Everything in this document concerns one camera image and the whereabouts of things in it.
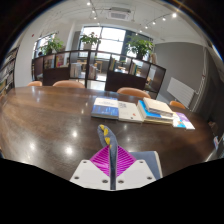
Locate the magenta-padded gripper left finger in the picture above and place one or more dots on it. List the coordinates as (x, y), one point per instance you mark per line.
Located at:
(88, 176)

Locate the white wall radiator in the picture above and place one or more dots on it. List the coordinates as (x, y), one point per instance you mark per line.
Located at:
(180, 91)

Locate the ceiling air conditioner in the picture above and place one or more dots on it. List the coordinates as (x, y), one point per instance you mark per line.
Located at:
(119, 14)

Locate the ceiling track spotlights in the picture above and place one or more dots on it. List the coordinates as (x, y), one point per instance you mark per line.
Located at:
(174, 15)

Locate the large window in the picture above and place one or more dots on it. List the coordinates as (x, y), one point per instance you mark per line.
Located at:
(111, 40)

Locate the beige book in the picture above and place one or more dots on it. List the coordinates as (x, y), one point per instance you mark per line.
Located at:
(157, 106)

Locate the large potted green plant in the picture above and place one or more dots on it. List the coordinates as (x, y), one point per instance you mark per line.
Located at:
(140, 46)

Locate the group of orange chairs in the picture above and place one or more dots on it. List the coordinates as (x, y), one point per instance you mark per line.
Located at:
(68, 84)

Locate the dark open shelf unit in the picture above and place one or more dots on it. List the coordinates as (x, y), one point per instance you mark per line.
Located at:
(121, 81)

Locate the dark blue book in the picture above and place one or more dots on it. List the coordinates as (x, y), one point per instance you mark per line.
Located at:
(105, 108)

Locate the wall bookshelf with books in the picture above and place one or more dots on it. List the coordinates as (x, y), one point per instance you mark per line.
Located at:
(8, 71)

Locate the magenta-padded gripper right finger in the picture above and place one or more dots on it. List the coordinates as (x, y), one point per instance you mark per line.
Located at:
(136, 176)

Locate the thick blue-covered book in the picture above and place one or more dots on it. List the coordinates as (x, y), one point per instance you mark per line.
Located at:
(150, 116)

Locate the grey-blue towel with yellow letters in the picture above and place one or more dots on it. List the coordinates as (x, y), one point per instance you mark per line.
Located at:
(113, 160)

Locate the white colourful brochure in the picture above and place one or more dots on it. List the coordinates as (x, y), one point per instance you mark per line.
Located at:
(177, 122)

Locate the purple brochure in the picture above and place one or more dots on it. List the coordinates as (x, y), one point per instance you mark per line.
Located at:
(185, 120)

